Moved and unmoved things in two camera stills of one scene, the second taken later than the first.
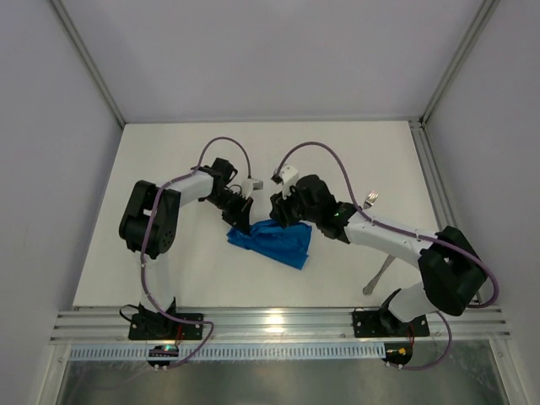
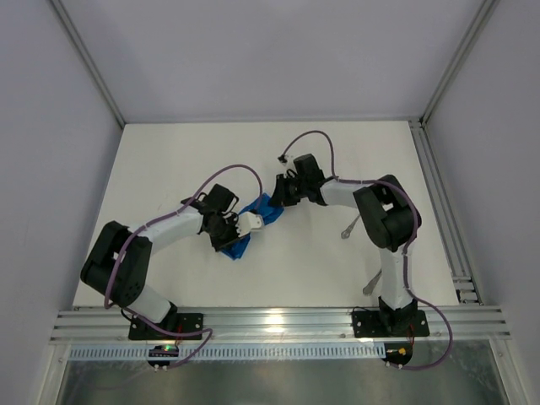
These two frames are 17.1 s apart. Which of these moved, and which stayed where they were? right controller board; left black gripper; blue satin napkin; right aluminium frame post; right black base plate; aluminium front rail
Moved: left black gripper; blue satin napkin
Stayed: right black base plate; right controller board; right aluminium frame post; aluminium front rail
